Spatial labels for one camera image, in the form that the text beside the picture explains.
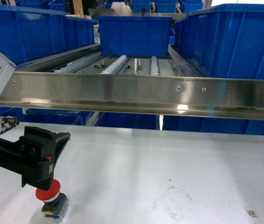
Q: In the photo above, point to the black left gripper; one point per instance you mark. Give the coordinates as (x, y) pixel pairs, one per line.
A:
(34, 155)

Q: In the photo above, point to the red mushroom push button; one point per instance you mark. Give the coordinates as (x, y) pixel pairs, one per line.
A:
(56, 204)

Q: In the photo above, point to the lower shelf blue bin left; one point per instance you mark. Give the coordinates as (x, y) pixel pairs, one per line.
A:
(48, 116)

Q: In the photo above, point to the shelf blue bin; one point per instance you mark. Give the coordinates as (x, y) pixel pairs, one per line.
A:
(182, 123)
(48, 116)

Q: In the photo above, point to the lower shelf blue bin right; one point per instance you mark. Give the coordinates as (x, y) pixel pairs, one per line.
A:
(182, 123)

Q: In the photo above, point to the white roller track left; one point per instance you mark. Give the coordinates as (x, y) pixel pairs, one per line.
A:
(74, 65)

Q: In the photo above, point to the white roller track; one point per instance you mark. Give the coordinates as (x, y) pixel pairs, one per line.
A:
(154, 66)
(115, 66)
(74, 65)

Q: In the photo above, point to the white roller track middle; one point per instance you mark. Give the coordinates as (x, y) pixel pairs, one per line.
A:
(115, 66)

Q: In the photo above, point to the large blue bin left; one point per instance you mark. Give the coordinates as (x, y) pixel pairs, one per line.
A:
(27, 34)

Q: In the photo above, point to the large blue bin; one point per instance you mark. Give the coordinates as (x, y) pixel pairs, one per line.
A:
(224, 41)
(27, 34)

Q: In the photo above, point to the white roller track right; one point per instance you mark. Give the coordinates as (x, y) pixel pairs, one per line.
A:
(154, 66)

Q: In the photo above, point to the center blue bin on rollers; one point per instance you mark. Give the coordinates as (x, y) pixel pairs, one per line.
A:
(134, 35)

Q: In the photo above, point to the black QR code sticker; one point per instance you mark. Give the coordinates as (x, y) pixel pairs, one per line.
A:
(251, 212)

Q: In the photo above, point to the large blue bin right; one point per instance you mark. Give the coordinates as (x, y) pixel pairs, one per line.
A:
(224, 41)

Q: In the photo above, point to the steel shelf front rail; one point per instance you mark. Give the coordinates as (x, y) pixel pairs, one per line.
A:
(180, 96)

